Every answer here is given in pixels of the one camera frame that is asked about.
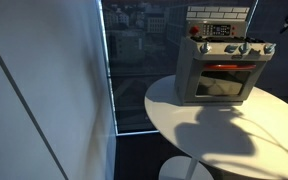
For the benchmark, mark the grey toy oven stove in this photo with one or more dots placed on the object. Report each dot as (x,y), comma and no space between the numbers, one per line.
(219,26)

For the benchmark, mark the red round stove button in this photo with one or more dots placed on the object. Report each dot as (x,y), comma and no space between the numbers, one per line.
(194,30)

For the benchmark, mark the red oven door handle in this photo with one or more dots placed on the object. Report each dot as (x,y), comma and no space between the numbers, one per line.
(228,67)

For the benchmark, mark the white round pedestal table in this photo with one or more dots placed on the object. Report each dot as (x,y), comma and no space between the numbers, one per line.
(250,140)

